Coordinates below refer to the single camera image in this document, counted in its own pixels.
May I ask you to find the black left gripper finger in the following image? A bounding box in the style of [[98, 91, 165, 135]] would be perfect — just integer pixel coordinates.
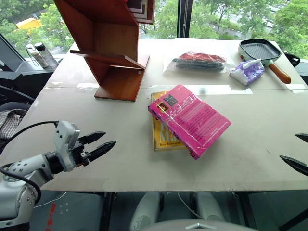
[[78, 131, 107, 146], [87, 141, 117, 163]]

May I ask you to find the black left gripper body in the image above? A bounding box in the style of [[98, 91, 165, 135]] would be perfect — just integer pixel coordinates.
[[69, 137, 94, 168]]

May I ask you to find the yellow paperback book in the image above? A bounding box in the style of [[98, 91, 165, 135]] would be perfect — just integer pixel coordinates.
[[151, 90, 191, 152]]

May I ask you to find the red-brown wooden bookshelf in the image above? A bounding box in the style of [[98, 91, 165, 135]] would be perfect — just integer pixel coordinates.
[[53, 0, 155, 103]]

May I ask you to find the pink paperback book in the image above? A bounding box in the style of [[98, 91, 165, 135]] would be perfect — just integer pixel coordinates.
[[148, 84, 232, 161]]

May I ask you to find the black table leg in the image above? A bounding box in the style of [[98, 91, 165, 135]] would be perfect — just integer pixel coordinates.
[[233, 192, 257, 231], [99, 192, 119, 231]]

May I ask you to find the grey rounded shell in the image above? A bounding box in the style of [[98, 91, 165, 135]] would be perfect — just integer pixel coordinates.
[[129, 192, 161, 231], [195, 192, 226, 222]]

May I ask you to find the checked cloth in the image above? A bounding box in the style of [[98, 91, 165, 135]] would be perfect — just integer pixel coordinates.
[[0, 109, 28, 141]]

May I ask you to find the black bag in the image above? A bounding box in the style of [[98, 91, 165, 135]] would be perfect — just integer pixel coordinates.
[[283, 52, 301, 67]]

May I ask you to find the black side desk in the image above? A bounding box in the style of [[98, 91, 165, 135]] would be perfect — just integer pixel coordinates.
[[0, 53, 66, 104]]

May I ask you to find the purple and white wipes pack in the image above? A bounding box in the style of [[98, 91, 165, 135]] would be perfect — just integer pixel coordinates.
[[229, 58, 266, 87]]

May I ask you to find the clear bottle with black lid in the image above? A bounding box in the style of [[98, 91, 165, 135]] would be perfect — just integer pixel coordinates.
[[34, 42, 59, 69]]

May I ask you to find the white bottle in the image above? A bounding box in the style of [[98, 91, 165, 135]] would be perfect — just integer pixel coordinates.
[[26, 43, 49, 70]]

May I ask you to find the clear plastic bag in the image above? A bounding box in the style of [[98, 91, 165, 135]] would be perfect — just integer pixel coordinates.
[[162, 51, 235, 75]]

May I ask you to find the grey rounded robot torso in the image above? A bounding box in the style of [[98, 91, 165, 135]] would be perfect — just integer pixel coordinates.
[[143, 219, 258, 231]]

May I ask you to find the red and black folded item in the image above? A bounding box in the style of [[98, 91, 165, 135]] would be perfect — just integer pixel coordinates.
[[168, 51, 228, 72]]

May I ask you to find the yellow vehicle outside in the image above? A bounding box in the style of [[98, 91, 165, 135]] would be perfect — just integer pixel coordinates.
[[15, 17, 43, 31]]

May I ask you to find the black window pillar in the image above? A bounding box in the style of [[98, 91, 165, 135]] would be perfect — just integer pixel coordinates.
[[177, 0, 193, 39]]

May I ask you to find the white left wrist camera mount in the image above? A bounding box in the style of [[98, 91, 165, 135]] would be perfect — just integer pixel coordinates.
[[52, 120, 81, 173]]

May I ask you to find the thin white cable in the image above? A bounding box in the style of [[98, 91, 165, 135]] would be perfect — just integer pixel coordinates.
[[33, 192, 67, 208]]

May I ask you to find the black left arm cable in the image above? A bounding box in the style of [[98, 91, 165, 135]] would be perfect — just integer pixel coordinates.
[[0, 121, 60, 205]]

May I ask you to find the grill pan with wooden handle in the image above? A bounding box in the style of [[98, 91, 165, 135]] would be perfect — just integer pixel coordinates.
[[238, 38, 292, 85]]

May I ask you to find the white cable under table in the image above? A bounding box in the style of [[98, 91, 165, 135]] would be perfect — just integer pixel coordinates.
[[177, 192, 201, 218]]

